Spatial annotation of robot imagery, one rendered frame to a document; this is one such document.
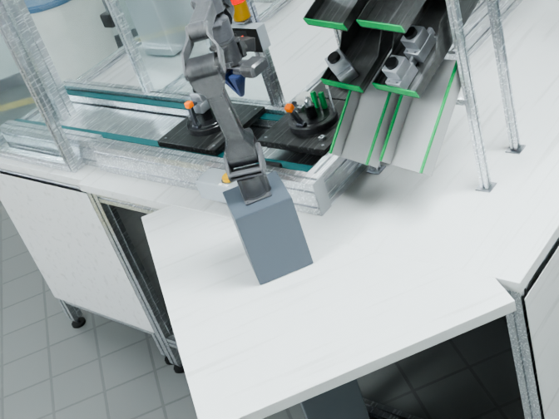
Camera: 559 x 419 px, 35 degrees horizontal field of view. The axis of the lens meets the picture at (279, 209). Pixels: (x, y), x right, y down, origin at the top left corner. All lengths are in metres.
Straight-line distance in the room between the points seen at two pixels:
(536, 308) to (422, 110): 0.53
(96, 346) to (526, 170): 1.99
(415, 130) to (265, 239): 0.44
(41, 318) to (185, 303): 1.83
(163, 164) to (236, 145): 0.66
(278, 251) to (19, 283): 2.32
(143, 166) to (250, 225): 0.74
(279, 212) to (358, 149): 0.30
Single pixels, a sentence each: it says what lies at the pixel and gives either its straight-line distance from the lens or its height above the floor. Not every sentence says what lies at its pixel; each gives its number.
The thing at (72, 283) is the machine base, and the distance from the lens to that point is 3.47.
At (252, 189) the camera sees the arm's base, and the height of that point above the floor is 1.09.
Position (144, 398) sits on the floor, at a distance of 3.30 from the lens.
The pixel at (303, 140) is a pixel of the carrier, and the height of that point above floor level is 0.97.
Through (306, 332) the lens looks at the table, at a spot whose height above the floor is 0.86.
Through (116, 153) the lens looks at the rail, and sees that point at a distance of 2.75.
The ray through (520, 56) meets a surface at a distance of 2.80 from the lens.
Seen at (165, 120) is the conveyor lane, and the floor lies 0.92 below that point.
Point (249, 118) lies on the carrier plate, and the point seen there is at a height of 0.97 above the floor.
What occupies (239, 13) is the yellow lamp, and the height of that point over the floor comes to 1.28.
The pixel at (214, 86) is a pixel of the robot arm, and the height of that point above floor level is 1.38.
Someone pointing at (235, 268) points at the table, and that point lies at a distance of 2.21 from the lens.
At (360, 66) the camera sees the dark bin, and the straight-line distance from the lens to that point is 2.14.
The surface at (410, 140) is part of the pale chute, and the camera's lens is 2.14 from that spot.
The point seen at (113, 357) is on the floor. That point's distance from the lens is 3.53.
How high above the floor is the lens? 2.14
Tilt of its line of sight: 33 degrees down
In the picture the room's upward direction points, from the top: 19 degrees counter-clockwise
